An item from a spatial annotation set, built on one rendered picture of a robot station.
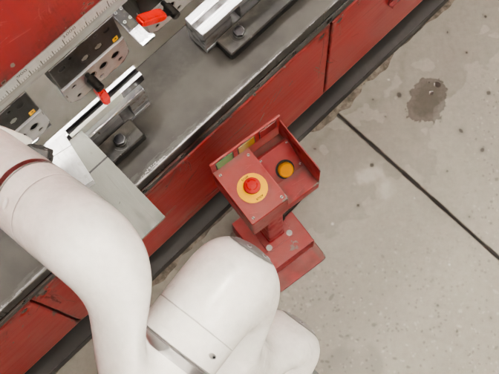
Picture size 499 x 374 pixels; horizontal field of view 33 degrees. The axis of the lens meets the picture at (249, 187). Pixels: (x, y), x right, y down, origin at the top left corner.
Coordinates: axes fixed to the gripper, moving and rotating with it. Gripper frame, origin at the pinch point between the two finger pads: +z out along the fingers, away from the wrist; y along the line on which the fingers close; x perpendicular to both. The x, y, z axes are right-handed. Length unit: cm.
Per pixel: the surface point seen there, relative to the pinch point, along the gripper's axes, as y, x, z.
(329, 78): 23, 48, 117
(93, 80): -1.4, 17.2, 21.0
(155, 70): -6, 30, 61
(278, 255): 17, -4, 136
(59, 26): -0.9, 21.7, 3.6
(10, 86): -7.8, 10.7, 5.1
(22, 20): -2.0, 19.3, -5.8
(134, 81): -5, 23, 47
